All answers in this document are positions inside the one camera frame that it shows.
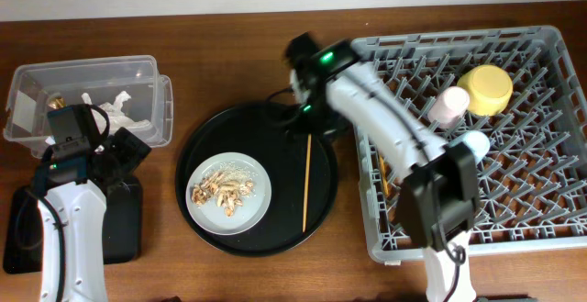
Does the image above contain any yellow bowl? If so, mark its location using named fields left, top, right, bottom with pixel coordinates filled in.
left=457, top=64, right=513, bottom=116

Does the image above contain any blue cup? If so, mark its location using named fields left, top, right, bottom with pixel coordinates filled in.
left=449, top=130, right=491, bottom=164

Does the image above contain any grey plate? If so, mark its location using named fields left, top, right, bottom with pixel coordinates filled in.
left=182, top=152, right=271, bottom=236

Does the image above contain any grey dishwasher rack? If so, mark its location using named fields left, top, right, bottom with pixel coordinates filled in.
left=352, top=26, right=586, bottom=256

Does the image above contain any brown snack wrapper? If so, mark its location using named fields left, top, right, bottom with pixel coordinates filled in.
left=47, top=95, right=67, bottom=110

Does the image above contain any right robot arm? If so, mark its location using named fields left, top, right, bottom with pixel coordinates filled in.
left=285, top=33, right=480, bottom=301

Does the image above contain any pink cup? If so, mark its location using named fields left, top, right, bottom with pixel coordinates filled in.
left=427, top=86, right=470, bottom=129

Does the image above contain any clear plastic bin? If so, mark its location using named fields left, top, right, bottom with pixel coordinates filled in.
left=3, top=55, right=173, bottom=158

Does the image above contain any wooden chopstick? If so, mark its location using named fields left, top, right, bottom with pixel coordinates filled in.
left=379, top=155, right=390, bottom=198
left=302, top=134, right=312, bottom=233

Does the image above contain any black round tray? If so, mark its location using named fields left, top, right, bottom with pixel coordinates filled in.
left=175, top=101, right=338, bottom=257

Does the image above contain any white napkin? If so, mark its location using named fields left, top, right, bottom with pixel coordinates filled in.
left=81, top=91, right=150, bottom=134

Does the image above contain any black rectangular tray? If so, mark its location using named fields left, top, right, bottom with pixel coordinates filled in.
left=3, top=176, right=143, bottom=274

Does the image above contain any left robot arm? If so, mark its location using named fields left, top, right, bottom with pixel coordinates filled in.
left=30, top=128, right=150, bottom=301

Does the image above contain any food scraps pile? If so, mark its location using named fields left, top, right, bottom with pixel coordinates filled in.
left=188, top=166, right=255, bottom=218

